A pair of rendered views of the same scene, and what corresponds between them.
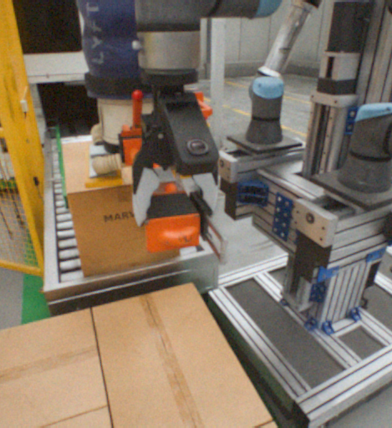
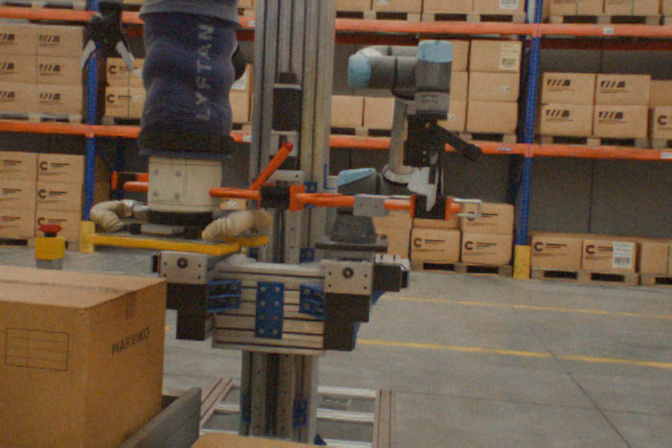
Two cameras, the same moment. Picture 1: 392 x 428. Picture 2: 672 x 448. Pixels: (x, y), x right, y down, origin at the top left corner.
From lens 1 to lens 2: 150 cm
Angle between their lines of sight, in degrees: 60
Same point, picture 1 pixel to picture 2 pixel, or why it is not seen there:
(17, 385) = not seen: outside the picture
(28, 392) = not seen: outside the picture
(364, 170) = (363, 224)
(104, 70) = (210, 127)
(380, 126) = (369, 184)
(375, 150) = not seen: hidden behind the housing
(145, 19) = (441, 86)
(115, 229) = (118, 368)
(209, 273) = (193, 429)
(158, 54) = (445, 103)
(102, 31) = (210, 89)
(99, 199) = (112, 315)
